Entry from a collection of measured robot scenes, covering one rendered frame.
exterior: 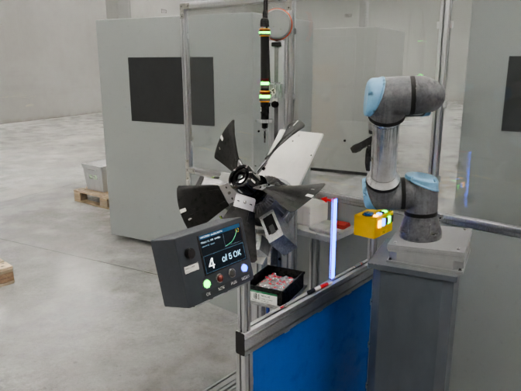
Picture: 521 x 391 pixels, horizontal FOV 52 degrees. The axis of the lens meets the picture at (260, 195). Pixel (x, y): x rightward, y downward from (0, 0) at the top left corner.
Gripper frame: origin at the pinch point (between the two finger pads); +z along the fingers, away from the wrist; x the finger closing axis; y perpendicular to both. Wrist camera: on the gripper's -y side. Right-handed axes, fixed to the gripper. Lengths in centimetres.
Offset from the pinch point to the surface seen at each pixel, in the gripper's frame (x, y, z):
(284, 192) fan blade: -28.8, -22.6, 4.3
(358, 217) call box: -3.5, -2.8, 16.6
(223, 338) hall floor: 23, -110, 123
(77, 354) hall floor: -47, -164, 123
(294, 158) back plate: 8.5, -45.9, -1.7
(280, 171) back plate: 3, -50, 5
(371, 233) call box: -3.5, 3.7, 22.4
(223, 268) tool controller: -93, 7, 9
